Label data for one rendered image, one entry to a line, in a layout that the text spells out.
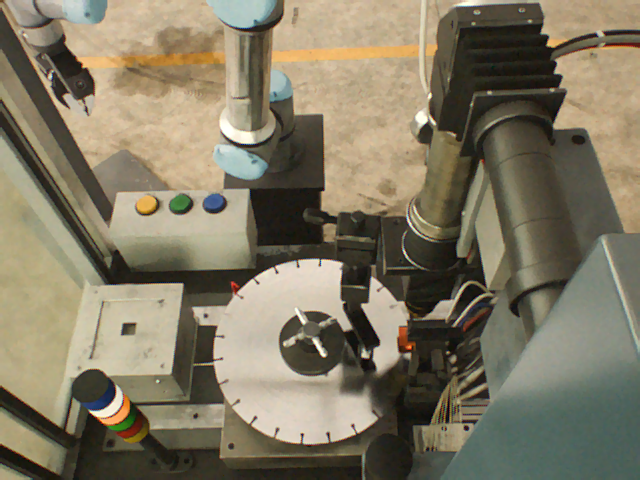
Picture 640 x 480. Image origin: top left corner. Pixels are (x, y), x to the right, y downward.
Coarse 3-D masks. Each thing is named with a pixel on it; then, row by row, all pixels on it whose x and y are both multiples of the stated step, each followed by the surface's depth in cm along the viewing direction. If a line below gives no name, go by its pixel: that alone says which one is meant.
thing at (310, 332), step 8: (296, 312) 96; (304, 320) 95; (328, 320) 95; (336, 320) 95; (304, 328) 94; (312, 328) 94; (320, 328) 95; (296, 336) 94; (304, 336) 94; (312, 336) 93; (288, 344) 93; (312, 344) 95; (320, 344) 93; (320, 352) 92
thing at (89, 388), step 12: (84, 372) 75; (96, 372) 75; (72, 384) 74; (84, 384) 74; (96, 384) 74; (108, 384) 74; (84, 396) 73; (96, 396) 73; (108, 396) 75; (96, 408) 75
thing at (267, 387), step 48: (288, 288) 104; (336, 288) 104; (384, 288) 103; (240, 336) 99; (384, 336) 98; (240, 384) 95; (288, 384) 95; (336, 384) 94; (384, 384) 94; (288, 432) 90; (336, 432) 90
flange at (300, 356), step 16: (288, 320) 100; (320, 320) 99; (288, 336) 98; (320, 336) 96; (336, 336) 98; (288, 352) 96; (304, 352) 96; (336, 352) 96; (304, 368) 95; (320, 368) 95
